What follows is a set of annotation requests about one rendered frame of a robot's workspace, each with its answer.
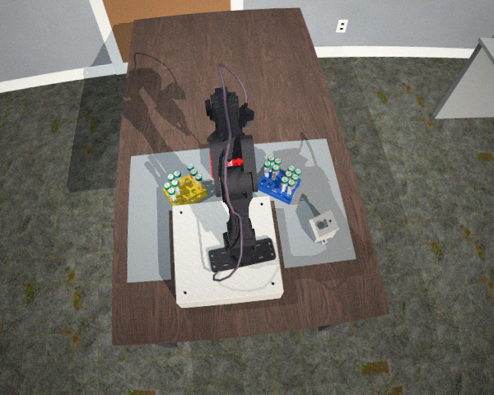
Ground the yellow rack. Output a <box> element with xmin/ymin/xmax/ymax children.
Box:
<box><xmin>163</xmin><ymin>175</ymin><xmax>207</xmax><ymax>206</ymax></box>

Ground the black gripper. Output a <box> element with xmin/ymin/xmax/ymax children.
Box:
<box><xmin>207</xmin><ymin>131</ymin><xmax>232</xmax><ymax>162</ymax></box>

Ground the blue tube rack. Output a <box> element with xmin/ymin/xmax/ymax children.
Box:
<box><xmin>258</xmin><ymin>170</ymin><xmax>301</xmax><ymax>204</ymax></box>

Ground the grey flat mat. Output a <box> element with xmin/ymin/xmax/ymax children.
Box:
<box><xmin>127</xmin><ymin>139</ymin><xmax>356</xmax><ymax>283</ymax></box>

